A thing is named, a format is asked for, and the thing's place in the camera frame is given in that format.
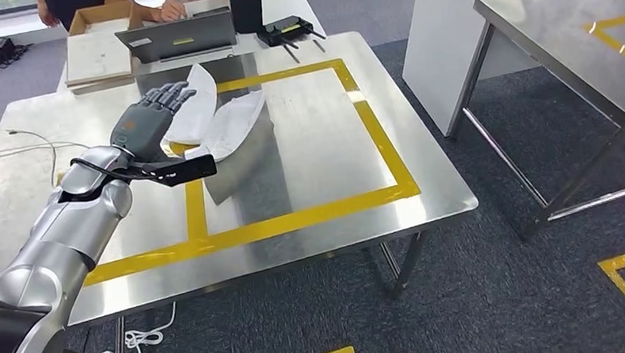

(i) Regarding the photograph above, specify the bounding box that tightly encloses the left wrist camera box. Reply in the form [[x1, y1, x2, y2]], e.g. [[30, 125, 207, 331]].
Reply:
[[121, 151, 219, 192]]

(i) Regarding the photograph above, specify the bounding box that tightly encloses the brown cardboard box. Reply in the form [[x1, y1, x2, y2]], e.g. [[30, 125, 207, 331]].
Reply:
[[65, 0, 146, 38]]

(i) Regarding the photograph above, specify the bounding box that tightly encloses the black router with antennas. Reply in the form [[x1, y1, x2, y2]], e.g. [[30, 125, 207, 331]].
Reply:
[[255, 12, 329, 68]]

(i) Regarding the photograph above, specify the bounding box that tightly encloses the grey laptop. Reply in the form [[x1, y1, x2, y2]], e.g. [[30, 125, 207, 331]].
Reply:
[[112, 7, 240, 67]]

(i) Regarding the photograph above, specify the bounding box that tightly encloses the steel workbench table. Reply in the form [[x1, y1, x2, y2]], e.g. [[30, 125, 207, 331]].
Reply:
[[0, 22, 492, 353]]

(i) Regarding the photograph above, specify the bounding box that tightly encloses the black upright box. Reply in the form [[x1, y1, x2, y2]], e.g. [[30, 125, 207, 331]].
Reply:
[[228, 0, 265, 36]]

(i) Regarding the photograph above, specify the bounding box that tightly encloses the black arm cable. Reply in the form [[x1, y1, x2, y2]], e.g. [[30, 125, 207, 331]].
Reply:
[[67, 151, 150, 187]]

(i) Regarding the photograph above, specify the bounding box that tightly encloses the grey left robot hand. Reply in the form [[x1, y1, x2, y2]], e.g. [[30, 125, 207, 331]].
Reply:
[[106, 79, 204, 166]]

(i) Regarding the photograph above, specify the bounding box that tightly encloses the person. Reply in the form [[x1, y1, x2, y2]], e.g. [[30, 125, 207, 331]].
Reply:
[[35, 0, 112, 33], [106, 0, 233, 28]]

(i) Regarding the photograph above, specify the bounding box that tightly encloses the white power cable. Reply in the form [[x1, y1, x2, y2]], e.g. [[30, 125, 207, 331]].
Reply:
[[120, 302, 181, 350]]

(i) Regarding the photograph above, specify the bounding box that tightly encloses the white curved plastic part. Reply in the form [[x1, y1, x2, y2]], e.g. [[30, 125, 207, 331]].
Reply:
[[157, 62, 223, 149], [180, 89, 272, 166]]

